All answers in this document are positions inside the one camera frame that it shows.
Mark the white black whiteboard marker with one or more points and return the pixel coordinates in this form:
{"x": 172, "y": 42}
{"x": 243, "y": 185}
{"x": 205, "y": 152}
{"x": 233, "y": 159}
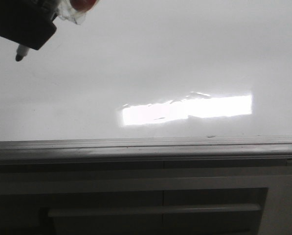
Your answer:
{"x": 21, "y": 52}

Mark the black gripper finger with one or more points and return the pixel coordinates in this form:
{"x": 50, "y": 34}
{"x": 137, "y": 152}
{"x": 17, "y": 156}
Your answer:
{"x": 28, "y": 22}

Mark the grey cabinet drawer with handle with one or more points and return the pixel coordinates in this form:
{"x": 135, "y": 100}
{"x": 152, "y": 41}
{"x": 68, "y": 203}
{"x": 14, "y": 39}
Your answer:
{"x": 252, "y": 197}

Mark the grey aluminium whiteboard frame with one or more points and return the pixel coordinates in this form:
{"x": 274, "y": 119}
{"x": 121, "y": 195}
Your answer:
{"x": 144, "y": 149}

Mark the white whiteboard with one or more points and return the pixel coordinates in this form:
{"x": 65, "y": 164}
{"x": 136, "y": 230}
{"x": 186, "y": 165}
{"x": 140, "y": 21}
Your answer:
{"x": 155, "y": 68}

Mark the red magnet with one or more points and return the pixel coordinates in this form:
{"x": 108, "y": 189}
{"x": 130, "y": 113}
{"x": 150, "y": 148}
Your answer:
{"x": 75, "y": 10}

